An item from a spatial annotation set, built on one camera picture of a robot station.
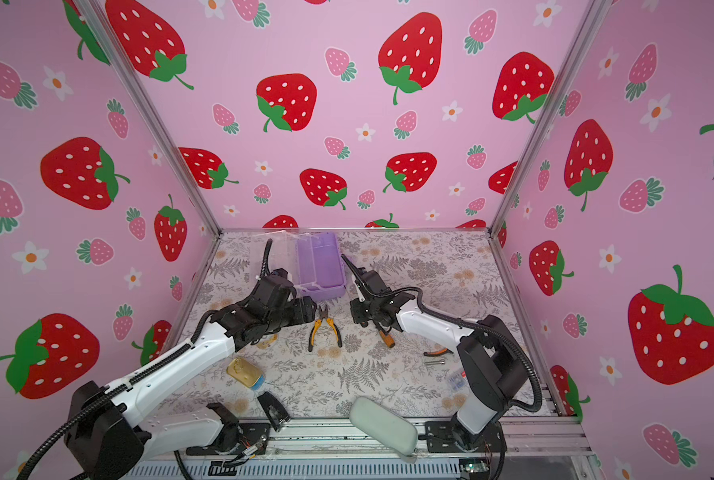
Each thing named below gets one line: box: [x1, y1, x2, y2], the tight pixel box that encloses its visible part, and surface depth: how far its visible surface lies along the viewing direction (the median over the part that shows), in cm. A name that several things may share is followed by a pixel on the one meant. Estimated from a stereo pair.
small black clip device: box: [257, 391, 291, 433], surface depth 79 cm
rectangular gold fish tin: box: [226, 357, 265, 391], surface depth 83 cm
